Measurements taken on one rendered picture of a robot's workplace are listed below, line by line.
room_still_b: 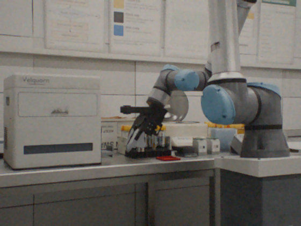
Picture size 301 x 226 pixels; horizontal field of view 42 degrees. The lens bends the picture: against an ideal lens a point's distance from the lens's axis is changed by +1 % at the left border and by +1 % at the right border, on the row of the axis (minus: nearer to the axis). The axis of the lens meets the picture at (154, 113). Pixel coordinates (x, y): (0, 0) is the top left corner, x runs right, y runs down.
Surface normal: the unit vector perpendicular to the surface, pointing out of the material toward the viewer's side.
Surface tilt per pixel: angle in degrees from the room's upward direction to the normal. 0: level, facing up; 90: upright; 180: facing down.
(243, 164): 90
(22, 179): 90
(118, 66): 90
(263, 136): 69
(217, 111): 97
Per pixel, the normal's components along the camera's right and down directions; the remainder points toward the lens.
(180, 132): 0.30, 0.01
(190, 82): 0.51, 0.05
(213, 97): -0.85, 0.14
